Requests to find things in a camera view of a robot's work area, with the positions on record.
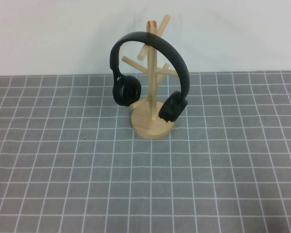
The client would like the wooden peg headphone stand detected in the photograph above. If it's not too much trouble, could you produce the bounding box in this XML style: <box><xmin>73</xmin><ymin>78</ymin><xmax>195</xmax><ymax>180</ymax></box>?
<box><xmin>122</xmin><ymin>14</ymin><xmax>178</xmax><ymax>140</ymax></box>

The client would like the black over-ear headphones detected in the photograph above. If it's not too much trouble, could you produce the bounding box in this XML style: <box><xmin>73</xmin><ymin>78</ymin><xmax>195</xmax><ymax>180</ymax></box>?
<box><xmin>109</xmin><ymin>31</ymin><xmax>191</xmax><ymax>123</ymax></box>

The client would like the grey white-grid tablecloth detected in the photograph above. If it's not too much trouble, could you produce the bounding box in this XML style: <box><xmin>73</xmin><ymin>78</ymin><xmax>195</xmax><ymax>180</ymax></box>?
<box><xmin>0</xmin><ymin>70</ymin><xmax>291</xmax><ymax>233</ymax></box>

